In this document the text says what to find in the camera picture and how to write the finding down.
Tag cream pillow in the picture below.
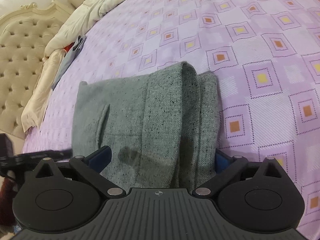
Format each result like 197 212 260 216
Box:
21 49 66 132

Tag beige tufted headboard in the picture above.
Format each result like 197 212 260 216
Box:
0 0 73 139

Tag red cloth item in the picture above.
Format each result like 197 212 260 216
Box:
64 42 74 52

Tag purple checkered bed sheet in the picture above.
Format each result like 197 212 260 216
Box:
23 0 319 239

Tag folded grey-blue garment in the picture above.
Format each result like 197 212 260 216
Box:
51 35 87 90

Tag cream duvet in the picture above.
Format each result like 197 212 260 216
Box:
44 0 125 57

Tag grey knit pants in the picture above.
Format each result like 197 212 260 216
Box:
72 62 220 191

